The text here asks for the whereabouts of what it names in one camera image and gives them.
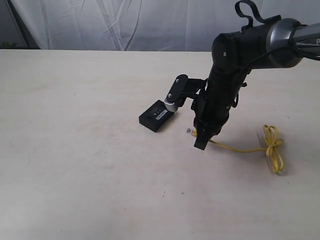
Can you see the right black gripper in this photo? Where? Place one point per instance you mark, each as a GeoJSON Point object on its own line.
{"type": "Point", "coordinates": [208, 121]}

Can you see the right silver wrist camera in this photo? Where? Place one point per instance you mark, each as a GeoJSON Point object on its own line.
{"type": "Point", "coordinates": [174, 95]}

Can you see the small black box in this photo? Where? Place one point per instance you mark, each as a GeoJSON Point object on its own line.
{"type": "Point", "coordinates": [155, 116]}

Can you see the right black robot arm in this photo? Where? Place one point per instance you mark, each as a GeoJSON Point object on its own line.
{"type": "Point", "coordinates": [278, 45]}

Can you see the grey backdrop curtain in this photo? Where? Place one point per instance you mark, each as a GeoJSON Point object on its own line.
{"type": "Point", "coordinates": [117, 25]}

